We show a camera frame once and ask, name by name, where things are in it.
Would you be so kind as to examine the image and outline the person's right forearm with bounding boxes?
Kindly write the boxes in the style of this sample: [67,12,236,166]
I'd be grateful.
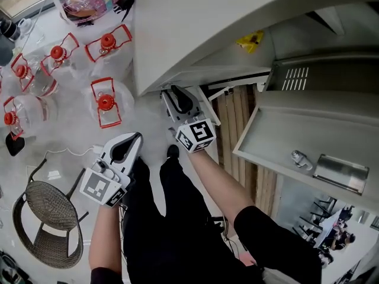
[187,149,255,223]

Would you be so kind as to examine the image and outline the yellow packet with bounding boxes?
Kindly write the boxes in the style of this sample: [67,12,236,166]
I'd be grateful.
[236,30,265,54]

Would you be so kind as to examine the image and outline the group of clear red-capped jugs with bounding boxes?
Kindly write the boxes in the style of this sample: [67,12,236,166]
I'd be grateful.
[0,24,136,141]

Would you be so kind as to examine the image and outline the dark grey cylindrical container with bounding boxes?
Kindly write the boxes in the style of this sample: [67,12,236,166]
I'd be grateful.
[0,35,15,67]

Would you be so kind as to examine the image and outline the wooden plank steps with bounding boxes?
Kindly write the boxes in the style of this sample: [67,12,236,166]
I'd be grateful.
[211,84,279,218]

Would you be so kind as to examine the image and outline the grey metal locker cabinet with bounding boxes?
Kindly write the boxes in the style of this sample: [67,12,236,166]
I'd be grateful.
[133,0,379,209]

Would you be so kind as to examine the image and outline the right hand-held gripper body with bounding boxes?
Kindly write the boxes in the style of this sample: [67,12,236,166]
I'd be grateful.
[168,115,217,154]

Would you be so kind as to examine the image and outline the person's black clothed body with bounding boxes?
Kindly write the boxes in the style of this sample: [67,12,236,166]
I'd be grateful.
[90,155,323,284]

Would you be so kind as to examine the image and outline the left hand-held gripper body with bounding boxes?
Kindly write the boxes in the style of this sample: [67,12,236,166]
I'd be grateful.
[79,156,133,208]

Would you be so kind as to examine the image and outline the person's black right shoe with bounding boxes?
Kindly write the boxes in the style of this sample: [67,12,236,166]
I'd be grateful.
[166,144,181,159]

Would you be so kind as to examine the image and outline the colourful bag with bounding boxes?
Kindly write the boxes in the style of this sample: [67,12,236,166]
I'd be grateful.
[60,0,137,28]

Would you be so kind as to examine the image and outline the row of black metal chairs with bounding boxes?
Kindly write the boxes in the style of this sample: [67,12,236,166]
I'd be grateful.
[291,196,356,248]

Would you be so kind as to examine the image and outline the brown wicker chair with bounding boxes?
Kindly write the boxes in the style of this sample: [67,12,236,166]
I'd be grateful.
[12,158,89,269]

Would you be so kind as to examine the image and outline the person's left forearm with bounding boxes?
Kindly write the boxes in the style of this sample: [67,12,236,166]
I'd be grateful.
[88,204,124,273]

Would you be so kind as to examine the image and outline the black and white small appliance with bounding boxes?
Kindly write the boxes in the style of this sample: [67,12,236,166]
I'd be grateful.
[5,131,26,157]

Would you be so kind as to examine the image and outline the light grey shoulder bag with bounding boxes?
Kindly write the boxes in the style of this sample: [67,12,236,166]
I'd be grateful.
[260,266,297,284]

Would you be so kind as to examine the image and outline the black lidded mug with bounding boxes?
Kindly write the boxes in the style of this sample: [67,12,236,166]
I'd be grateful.
[0,19,21,41]

